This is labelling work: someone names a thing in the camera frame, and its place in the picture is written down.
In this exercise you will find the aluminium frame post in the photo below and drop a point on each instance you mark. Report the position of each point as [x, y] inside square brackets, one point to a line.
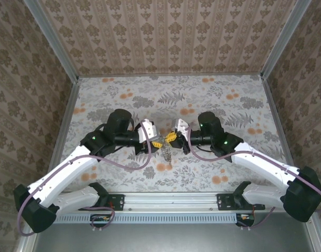
[52, 39]
[283, 39]

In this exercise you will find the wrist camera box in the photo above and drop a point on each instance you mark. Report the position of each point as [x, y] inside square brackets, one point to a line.
[181, 125]
[147, 131]

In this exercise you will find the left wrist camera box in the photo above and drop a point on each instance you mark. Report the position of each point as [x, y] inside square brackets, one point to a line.
[147, 131]

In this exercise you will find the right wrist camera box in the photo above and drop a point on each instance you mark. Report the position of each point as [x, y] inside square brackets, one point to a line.
[181, 125]

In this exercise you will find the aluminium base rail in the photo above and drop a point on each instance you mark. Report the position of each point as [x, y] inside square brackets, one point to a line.
[171, 200]

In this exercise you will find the grey metal panel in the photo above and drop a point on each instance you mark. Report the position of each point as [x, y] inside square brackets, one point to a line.
[176, 239]

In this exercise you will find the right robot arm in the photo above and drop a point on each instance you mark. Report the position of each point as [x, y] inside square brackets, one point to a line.
[260, 162]

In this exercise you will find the black connector box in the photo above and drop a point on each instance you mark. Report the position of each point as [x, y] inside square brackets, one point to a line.
[101, 218]
[245, 218]

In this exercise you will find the thin aluminium table edge rail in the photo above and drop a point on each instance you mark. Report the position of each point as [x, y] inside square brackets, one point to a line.
[176, 74]

